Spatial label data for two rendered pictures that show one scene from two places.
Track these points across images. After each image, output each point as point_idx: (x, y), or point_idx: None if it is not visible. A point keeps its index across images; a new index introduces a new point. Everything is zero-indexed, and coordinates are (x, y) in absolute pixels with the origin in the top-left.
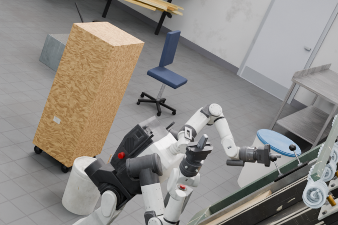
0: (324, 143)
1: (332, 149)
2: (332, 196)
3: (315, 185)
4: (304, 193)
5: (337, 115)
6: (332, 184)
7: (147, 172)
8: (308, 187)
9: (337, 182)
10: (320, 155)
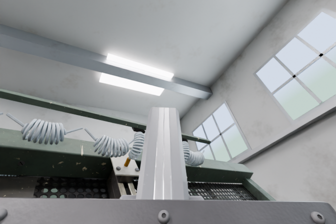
0: (141, 132)
1: (137, 137)
2: (128, 184)
3: (195, 152)
4: (203, 155)
5: (63, 105)
6: (136, 169)
7: None
8: (201, 152)
9: (131, 167)
10: (187, 135)
